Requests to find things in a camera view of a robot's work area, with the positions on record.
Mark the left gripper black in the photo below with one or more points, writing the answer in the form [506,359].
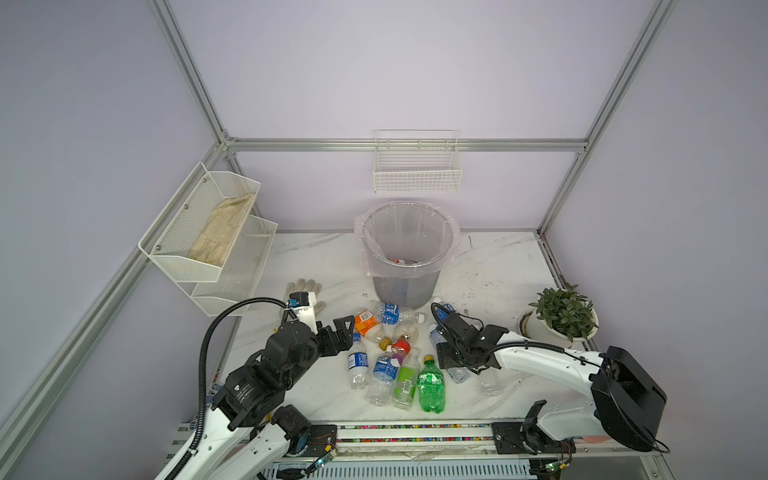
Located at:
[343,337]

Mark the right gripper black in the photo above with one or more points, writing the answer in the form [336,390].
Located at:
[442,357]

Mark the clear bottle white cap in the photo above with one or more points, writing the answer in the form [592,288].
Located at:
[457,374]

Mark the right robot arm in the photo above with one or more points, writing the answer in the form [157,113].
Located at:
[620,400]

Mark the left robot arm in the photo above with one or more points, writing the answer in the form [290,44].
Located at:
[246,426]

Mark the grey bin with plastic liner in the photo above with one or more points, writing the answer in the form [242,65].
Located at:
[406,229]

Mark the orange label bottle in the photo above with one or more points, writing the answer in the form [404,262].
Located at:
[368,327]

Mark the lying blue label bottle top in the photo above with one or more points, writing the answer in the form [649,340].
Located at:
[393,314]

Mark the green soda bottle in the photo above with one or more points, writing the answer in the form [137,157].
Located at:
[431,387]

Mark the green label red cap bottle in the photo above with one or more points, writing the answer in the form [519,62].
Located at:
[406,360]

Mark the potted green plant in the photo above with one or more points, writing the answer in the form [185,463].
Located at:
[560,316]

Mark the white mesh two-tier shelf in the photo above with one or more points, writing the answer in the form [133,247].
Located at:
[167,242]

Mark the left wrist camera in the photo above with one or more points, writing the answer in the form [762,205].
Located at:
[302,304]

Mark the white wire wall basket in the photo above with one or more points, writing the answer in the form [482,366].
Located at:
[416,161]

